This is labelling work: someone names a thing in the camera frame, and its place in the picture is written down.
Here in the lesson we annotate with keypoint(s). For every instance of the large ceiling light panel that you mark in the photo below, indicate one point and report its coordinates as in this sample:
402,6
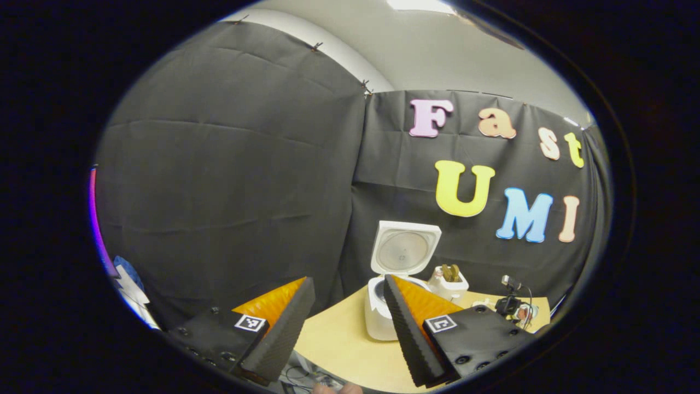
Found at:
421,5

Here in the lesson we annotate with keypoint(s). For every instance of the black backdrop cloth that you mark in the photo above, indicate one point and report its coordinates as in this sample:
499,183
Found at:
219,191

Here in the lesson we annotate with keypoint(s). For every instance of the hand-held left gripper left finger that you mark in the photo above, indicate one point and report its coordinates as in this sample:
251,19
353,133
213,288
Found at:
284,334

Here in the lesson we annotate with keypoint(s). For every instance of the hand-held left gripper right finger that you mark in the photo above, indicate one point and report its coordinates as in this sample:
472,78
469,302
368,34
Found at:
407,334

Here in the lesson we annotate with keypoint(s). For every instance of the brown toast slice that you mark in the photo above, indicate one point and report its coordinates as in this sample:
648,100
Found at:
447,272
455,272

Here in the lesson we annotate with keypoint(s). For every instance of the white rice cooker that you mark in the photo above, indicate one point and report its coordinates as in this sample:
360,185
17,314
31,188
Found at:
404,249

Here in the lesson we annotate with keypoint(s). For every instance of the white toaster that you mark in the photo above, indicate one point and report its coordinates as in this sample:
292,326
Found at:
456,287

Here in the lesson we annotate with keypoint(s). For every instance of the blue and white object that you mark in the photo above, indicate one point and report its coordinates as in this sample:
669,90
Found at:
130,284

